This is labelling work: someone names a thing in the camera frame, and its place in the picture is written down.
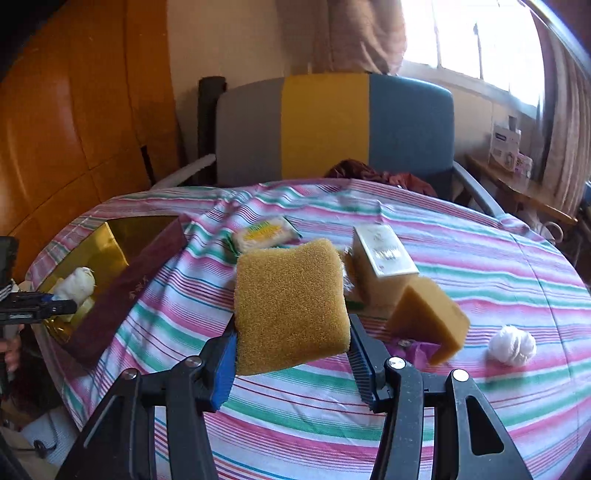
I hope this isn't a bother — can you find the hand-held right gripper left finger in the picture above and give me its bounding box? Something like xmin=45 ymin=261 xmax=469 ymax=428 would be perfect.
xmin=55 ymin=318 xmax=238 ymax=480

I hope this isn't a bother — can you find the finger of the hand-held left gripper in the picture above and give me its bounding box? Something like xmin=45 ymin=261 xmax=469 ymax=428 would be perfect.
xmin=0 ymin=293 xmax=78 ymax=324

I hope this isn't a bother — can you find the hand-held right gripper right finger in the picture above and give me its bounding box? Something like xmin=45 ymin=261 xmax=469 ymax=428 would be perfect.
xmin=348 ymin=314 xmax=534 ymax=480

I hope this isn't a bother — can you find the white tissue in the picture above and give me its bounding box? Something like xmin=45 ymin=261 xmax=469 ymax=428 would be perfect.
xmin=486 ymin=325 xmax=537 ymax=365
xmin=53 ymin=267 xmax=97 ymax=319

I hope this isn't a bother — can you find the wedge yellow sponge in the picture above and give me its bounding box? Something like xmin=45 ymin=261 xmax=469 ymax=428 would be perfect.
xmin=387 ymin=276 xmax=471 ymax=365

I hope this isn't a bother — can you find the square yellow sponge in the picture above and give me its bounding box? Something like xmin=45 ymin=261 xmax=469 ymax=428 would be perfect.
xmin=233 ymin=239 xmax=351 ymax=377

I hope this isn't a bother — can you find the yellow cardboard box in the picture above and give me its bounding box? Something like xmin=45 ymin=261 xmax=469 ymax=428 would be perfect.
xmin=34 ymin=213 xmax=191 ymax=368

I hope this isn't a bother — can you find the yellow green snack packet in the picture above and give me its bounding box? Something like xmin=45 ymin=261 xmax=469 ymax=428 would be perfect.
xmin=229 ymin=216 xmax=303 ymax=254

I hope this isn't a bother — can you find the person's left hand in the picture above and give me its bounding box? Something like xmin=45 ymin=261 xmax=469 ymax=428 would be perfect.
xmin=0 ymin=325 xmax=23 ymax=374

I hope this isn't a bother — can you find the purple crumpled wrapper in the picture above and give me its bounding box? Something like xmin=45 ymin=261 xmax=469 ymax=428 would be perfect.
xmin=388 ymin=339 xmax=437 ymax=370

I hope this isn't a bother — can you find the cream and silver carton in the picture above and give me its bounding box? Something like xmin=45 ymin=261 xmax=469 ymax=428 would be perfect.
xmin=344 ymin=224 xmax=419 ymax=310

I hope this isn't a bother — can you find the striped tablecloth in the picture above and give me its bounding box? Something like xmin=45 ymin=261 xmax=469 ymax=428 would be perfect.
xmin=25 ymin=178 xmax=591 ymax=480

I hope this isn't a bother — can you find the wooden wardrobe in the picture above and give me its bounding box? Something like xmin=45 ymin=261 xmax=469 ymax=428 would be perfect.
xmin=0 ymin=0 xmax=181 ymax=282

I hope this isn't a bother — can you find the dark red cloth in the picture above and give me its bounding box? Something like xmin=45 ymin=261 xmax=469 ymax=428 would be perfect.
xmin=323 ymin=159 xmax=437 ymax=197

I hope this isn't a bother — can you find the wooden side table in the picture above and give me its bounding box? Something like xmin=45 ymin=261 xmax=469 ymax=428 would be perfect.
xmin=464 ymin=152 xmax=580 ymax=250

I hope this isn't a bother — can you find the grey yellow blue armchair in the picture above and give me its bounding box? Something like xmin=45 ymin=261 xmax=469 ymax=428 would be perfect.
xmin=150 ymin=73 xmax=506 ymax=217

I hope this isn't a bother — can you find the white printed box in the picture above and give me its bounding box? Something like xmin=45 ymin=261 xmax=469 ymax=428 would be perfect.
xmin=488 ymin=121 xmax=522 ymax=171

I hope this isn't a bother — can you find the pink patterned curtain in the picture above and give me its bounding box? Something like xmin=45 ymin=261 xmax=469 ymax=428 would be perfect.
xmin=522 ymin=0 xmax=591 ymax=215

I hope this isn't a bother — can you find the brown patterned curtain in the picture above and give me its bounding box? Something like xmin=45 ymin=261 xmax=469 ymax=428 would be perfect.
xmin=276 ymin=0 xmax=407 ymax=77

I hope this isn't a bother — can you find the window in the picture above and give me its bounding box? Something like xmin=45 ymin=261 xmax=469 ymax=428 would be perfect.
xmin=399 ymin=0 xmax=546 ymax=109

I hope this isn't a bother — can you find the black cable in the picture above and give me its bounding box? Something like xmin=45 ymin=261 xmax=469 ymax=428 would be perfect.
xmin=33 ymin=411 xmax=62 ymax=459

